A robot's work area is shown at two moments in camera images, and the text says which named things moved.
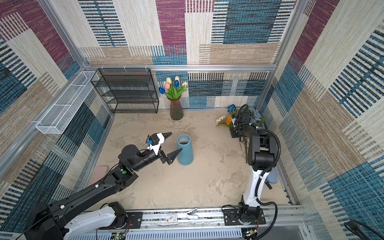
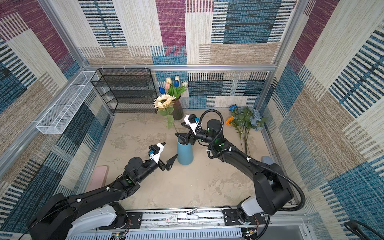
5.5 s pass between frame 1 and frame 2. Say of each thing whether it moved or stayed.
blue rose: stayed
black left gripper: moved
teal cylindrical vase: stayed
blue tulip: stayed
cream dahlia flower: moved
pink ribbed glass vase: stayed
